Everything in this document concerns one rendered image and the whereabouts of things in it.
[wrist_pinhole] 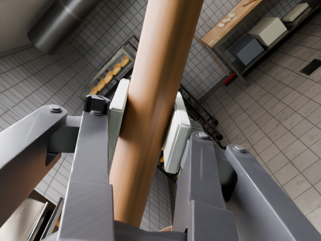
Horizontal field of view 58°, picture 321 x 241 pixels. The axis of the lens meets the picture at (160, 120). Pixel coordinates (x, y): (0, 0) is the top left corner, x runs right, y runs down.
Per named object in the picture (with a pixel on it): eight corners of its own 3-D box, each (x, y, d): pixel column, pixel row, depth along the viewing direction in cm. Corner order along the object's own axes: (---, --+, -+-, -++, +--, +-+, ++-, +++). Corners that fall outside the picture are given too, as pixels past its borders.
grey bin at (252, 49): (245, 66, 449) (236, 54, 442) (237, 60, 495) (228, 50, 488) (264, 49, 440) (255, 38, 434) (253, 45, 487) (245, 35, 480)
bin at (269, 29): (268, 46, 438) (258, 34, 432) (256, 43, 485) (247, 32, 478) (287, 29, 431) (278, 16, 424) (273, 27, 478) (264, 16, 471)
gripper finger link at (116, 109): (112, 161, 16) (98, 159, 16) (123, 117, 22) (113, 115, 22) (123, 110, 15) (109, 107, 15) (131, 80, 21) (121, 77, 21)
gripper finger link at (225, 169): (191, 153, 14) (251, 166, 14) (182, 117, 18) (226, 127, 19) (183, 180, 14) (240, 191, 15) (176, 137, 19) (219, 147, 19)
